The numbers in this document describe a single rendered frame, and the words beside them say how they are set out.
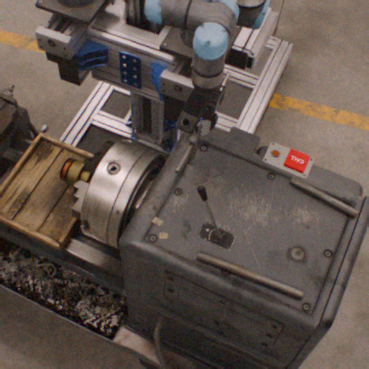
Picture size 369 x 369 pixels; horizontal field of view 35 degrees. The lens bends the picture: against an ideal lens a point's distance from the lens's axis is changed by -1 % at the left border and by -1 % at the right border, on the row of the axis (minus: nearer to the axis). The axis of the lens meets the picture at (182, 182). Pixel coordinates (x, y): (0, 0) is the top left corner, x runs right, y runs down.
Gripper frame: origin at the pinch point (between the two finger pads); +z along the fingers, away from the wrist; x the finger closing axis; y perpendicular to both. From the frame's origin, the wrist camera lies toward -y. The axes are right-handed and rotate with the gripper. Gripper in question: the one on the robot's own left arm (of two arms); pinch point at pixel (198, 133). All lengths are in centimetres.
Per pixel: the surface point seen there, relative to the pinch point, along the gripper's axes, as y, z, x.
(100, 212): -24.7, 18.0, 17.8
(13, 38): 108, 135, 165
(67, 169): -13.6, 24.0, 36.2
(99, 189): -20.2, 13.9, 20.2
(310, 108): 139, 135, -15
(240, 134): 12.0, 9.8, -8.6
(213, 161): 0.1, 9.8, -5.3
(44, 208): -19, 47, 45
